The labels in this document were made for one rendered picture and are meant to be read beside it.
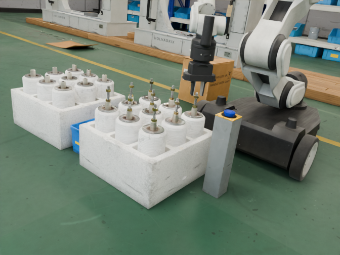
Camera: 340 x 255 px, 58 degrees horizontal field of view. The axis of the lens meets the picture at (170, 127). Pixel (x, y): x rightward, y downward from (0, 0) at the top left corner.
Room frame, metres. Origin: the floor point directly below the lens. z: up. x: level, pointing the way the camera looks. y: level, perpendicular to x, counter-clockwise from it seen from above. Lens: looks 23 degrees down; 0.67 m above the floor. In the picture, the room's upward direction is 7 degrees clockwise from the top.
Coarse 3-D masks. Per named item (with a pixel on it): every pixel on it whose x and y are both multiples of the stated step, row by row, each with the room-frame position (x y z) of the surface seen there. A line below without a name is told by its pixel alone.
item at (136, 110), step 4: (120, 104) 1.17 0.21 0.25; (140, 104) 1.20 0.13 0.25; (120, 108) 1.16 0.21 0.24; (124, 108) 1.15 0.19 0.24; (132, 108) 1.15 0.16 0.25; (136, 108) 1.16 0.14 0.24; (140, 108) 1.18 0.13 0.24; (120, 112) 1.16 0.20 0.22; (124, 112) 1.15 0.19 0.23; (136, 112) 1.16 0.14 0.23
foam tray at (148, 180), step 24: (96, 144) 1.02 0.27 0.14; (120, 144) 0.96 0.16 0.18; (192, 144) 1.03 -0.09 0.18; (96, 168) 1.02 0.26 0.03; (120, 168) 0.94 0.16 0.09; (144, 168) 0.87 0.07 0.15; (168, 168) 0.92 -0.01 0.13; (192, 168) 1.04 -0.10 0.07; (144, 192) 0.87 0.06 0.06; (168, 192) 0.94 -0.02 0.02
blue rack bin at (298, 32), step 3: (297, 24) 5.86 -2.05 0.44; (300, 24) 5.84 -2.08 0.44; (303, 24) 5.65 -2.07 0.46; (297, 27) 5.85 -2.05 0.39; (300, 27) 5.59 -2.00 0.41; (303, 27) 5.73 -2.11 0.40; (294, 30) 5.40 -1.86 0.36; (297, 30) 5.51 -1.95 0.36; (300, 30) 5.63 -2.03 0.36; (291, 33) 5.43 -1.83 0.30; (294, 33) 5.42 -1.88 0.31; (297, 33) 5.56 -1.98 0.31; (300, 33) 5.68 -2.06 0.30; (291, 36) 5.43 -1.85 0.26; (294, 36) 5.48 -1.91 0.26
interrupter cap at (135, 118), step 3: (123, 114) 1.05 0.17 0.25; (120, 117) 1.03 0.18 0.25; (123, 117) 1.03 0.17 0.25; (135, 117) 1.04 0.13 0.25; (138, 117) 1.04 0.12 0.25; (120, 120) 1.00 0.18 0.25; (123, 120) 1.00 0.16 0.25; (126, 120) 1.00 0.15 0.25; (129, 120) 1.00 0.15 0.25; (132, 120) 1.01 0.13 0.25; (135, 120) 1.01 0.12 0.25; (138, 120) 1.02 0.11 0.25
